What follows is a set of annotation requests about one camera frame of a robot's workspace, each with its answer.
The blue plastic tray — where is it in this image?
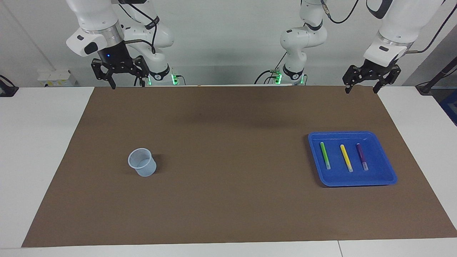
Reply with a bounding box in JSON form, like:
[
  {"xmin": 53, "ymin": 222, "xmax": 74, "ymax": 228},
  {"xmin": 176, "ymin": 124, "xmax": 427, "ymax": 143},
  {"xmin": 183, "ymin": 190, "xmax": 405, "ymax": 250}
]
[{"xmin": 308, "ymin": 131, "xmax": 398, "ymax": 187}]

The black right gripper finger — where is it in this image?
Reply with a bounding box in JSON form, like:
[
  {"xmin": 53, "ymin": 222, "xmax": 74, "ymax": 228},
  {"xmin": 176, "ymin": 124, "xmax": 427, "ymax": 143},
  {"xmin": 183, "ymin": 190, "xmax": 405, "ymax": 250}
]
[
  {"xmin": 134, "ymin": 56, "xmax": 150, "ymax": 87},
  {"xmin": 91, "ymin": 58, "xmax": 117, "ymax": 90}
]

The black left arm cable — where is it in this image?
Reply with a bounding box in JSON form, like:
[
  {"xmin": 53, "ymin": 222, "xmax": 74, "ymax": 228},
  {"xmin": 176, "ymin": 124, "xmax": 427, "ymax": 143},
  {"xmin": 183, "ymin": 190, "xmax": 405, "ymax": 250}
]
[{"xmin": 320, "ymin": 0, "xmax": 457, "ymax": 54}]

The purple pen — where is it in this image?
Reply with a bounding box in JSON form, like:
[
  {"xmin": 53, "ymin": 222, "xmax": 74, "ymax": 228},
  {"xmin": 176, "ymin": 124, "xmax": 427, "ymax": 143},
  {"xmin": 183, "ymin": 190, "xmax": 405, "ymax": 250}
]
[{"xmin": 356, "ymin": 143, "xmax": 369, "ymax": 171}]

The black stand pole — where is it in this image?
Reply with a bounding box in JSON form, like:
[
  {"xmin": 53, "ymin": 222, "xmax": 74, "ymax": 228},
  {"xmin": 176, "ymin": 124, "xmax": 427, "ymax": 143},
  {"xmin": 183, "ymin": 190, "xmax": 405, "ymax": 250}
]
[{"xmin": 415, "ymin": 55, "xmax": 457, "ymax": 95}]

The blue crate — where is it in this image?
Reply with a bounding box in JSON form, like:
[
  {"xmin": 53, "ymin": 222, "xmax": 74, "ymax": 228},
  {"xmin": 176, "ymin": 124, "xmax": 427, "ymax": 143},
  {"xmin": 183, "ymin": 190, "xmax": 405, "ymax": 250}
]
[{"xmin": 438, "ymin": 89, "xmax": 457, "ymax": 126}]

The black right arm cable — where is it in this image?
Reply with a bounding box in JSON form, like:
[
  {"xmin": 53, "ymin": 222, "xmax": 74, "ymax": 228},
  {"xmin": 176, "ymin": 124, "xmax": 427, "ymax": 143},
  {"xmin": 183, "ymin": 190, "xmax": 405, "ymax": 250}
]
[{"xmin": 120, "ymin": 2, "xmax": 159, "ymax": 55}]

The yellow pen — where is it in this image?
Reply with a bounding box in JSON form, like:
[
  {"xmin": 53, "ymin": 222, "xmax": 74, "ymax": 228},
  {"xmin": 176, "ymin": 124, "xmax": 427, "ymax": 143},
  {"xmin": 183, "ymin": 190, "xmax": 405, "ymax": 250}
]
[{"xmin": 340, "ymin": 144, "xmax": 354, "ymax": 173}]

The translucent plastic cup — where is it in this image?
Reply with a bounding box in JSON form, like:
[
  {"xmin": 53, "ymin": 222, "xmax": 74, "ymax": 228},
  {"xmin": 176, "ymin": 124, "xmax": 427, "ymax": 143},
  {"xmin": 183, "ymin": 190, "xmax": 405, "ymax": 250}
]
[{"xmin": 128, "ymin": 148, "xmax": 157, "ymax": 177}]

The black clamp mount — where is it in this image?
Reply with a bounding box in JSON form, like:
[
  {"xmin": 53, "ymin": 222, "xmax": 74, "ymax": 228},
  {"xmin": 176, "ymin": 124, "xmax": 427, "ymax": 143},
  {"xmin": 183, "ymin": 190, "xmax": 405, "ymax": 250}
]
[{"xmin": 0, "ymin": 75, "xmax": 19, "ymax": 97}]

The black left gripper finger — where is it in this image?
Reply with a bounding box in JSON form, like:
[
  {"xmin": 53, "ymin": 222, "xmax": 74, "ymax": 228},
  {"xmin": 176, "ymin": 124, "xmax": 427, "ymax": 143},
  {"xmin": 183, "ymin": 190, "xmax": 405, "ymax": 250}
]
[
  {"xmin": 373, "ymin": 65, "xmax": 401, "ymax": 94},
  {"xmin": 342, "ymin": 65, "xmax": 361, "ymax": 94}
]

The green pen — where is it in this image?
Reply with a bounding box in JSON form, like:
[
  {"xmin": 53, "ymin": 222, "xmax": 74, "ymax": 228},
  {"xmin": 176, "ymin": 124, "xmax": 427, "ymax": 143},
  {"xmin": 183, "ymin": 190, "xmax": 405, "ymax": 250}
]
[{"xmin": 320, "ymin": 142, "xmax": 331, "ymax": 170}]

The white wall socket box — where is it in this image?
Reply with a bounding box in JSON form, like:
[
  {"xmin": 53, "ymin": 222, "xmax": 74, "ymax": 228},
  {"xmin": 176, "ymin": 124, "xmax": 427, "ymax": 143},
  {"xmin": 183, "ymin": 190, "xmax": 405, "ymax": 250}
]
[{"xmin": 37, "ymin": 69, "xmax": 77, "ymax": 87}]

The brown table mat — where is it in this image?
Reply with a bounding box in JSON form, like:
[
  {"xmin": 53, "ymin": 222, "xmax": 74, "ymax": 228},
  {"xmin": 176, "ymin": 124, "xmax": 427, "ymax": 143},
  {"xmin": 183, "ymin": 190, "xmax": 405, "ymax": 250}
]
[{"xmin": 21, "ymin": 86, "xmax": 457, "ymax": 248}]

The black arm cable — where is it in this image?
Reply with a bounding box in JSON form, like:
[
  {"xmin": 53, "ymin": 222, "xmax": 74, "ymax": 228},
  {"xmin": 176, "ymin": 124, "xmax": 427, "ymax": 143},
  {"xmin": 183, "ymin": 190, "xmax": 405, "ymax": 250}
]
[
  {"xmin": 120, "ymin": 2, "xmax": 159, "ymax": 55},
  {"xmin": 320, "ymin": 0, "xmax": 457, "ymax": 54}
]

